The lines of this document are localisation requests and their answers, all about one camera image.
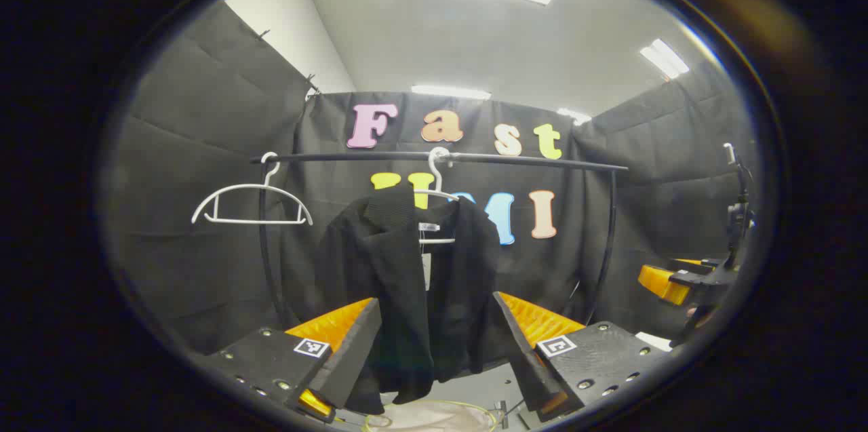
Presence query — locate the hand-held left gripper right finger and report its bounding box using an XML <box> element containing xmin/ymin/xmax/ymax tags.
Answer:
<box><xmin>492</xmin><ymin>291</ymin><xmax>672</xmax><ymax>419</ymax></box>

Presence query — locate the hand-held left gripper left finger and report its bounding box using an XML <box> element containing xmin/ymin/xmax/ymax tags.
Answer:
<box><xmin>197</xmin><ymin>296</ymin><xmax>384</xmax><ymax>425</ymax></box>

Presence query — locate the black jacket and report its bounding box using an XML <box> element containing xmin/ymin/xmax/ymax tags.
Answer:
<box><xmin>313</xmin><ymin>182</ymin><xmax>516</xmax><ymax>416</ymax></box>

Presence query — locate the beige laundry hamper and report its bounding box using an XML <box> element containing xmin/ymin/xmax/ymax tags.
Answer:
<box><xmin>363</xmin><ymin>399</ymin><xmax>506</xmax><ymax>432</ymax></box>

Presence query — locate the white clothes hanger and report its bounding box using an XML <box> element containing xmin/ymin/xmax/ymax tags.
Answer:
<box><xmin>191</xmin><ymin>151</ymin><xmax>314</xmax><ymax>227</ymax></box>
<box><xmin>417</xmin><ymin>146</ymin><xmax>462</xmax><ymax>245</ymax></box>

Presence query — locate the black clothes rack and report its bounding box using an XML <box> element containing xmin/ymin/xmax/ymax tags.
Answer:
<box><xmin>250</xmin><ymin>151</ymin><xmax>630</xmax><ymax>331</ymax></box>

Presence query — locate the black backdrop cloth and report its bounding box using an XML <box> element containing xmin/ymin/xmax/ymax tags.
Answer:
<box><xmin>108</xmin><ymin>1</ymin><xmax>760</xmax><ymax>355</ymax></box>

